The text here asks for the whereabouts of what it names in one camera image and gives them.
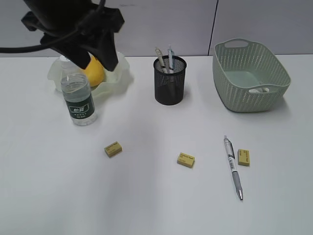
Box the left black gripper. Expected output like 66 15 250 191
21 0 125 71

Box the yellow mango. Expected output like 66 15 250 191
80 55 105 87

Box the clear water bottle green label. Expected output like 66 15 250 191
59 55 97 126

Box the beige white ballpoint pen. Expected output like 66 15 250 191
155 47 168 73

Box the blue white ballpoint pen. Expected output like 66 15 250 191
168 45 174 73

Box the yellow eraser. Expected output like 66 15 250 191
104 141 122 158
238 149 250 166
177 152 195 168

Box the grey white ballpoint pen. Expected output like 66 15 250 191
224 135 243 201

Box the white waste paper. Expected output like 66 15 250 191
249 87 269 93

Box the translucent green wavy plate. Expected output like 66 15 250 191
47 51 130 97

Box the black mesh pen holder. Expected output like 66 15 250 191
153 56 187 106

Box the green plastic woven basket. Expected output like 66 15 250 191
212 39 291 113

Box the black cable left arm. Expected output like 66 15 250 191
0 0 107 54

